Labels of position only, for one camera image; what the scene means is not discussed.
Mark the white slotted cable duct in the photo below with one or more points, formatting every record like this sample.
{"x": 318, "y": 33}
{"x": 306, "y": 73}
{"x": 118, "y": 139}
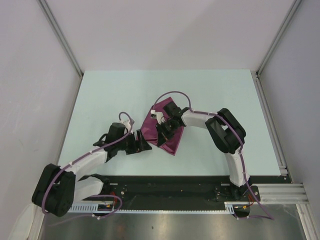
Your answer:
{"x": 206, "y": 207}

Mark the left aluminium frame post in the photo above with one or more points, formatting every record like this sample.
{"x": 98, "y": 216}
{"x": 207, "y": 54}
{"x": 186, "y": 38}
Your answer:
{"x": 55, "y": 26}

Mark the aluminium frame post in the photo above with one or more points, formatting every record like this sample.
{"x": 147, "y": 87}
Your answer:
{"x": 55, "y": 26}
{"x": 294, "y": 8}

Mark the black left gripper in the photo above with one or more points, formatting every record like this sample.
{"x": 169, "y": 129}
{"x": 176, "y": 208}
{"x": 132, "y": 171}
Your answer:
{"x": 141, "y": 145}

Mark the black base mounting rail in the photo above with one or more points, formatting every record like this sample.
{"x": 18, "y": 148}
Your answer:
{"x": 177, "y": 189}

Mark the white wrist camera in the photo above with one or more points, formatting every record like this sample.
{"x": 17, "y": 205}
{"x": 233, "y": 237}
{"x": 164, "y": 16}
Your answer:
{"x": 157, "y": 115}
{"x": 128, "y": 124}

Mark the right aluminium side rail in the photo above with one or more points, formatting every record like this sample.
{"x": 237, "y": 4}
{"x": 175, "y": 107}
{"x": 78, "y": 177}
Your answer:
{"x": 268, "y": 110}

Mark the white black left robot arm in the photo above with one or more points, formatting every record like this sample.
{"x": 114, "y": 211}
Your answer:
{"x": 58, "y": 188}

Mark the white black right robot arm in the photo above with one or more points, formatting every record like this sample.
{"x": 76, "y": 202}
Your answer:
{"x": 226, "y": 132}

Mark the purple cloth napkin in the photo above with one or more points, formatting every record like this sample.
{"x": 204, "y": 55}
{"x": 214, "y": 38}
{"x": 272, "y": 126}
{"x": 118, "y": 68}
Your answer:
{"x": 150, "y": 134}

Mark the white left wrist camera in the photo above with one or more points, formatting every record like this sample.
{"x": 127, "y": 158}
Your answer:
{"x": 128, "y": 124}

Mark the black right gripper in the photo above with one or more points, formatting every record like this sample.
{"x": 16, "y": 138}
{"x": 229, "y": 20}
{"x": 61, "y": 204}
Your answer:
{"x": 163, "y": 136}

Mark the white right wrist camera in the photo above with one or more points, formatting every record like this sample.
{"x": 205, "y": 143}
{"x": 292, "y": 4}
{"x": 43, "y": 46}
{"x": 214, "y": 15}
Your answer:
{"x": 157, "y": 115}

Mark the right aluminium frame post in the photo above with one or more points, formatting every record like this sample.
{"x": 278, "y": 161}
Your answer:
{"x": 294, "y": 8}

